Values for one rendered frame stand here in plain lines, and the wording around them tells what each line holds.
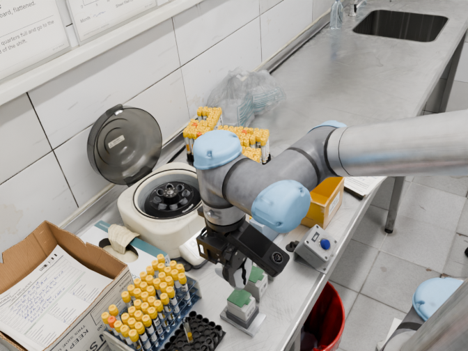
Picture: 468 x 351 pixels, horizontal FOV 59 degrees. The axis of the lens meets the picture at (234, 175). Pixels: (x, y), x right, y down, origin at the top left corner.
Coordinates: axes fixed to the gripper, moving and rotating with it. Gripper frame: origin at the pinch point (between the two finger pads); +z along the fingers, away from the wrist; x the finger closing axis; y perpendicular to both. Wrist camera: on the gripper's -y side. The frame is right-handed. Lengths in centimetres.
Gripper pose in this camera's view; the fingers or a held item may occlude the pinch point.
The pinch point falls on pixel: (243, 285)
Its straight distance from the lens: 86.8
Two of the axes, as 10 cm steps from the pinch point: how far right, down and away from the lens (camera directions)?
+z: 0.9, 7.7, 6.3
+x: -5.7, 5.6, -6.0
